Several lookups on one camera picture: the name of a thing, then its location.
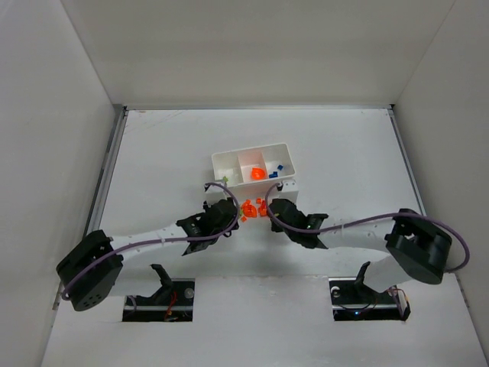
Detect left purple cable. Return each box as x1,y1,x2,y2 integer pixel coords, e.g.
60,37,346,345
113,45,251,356
60,181,241,301

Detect orange dome lego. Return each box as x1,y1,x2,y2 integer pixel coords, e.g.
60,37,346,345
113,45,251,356
242,204,257,218
250,167,267,180

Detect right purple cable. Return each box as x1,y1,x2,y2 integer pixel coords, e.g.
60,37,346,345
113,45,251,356
264,183,471,273

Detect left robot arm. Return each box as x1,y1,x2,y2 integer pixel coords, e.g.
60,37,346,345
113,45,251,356
56,198,240,312

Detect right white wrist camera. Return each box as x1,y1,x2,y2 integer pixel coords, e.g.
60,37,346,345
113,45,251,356
277,179,299,203

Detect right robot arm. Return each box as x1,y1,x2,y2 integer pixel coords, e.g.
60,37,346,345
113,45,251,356
267,198,452,293

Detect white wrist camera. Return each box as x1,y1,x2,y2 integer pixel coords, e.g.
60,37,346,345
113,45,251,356
277,179,299,203
204,182,228,206

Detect purple cable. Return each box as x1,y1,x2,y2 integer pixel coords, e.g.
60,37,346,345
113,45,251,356
264,183,471,273
60,181,241,301

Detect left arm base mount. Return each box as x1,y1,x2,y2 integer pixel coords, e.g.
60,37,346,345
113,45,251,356
121,264,196,323

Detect white divided plastic container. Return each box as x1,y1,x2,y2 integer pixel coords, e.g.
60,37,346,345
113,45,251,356
211,143,296,187

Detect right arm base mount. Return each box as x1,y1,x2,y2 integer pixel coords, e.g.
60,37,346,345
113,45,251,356
329,261,411,322

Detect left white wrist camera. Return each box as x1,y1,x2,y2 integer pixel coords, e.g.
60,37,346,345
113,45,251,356
204,182,228,206

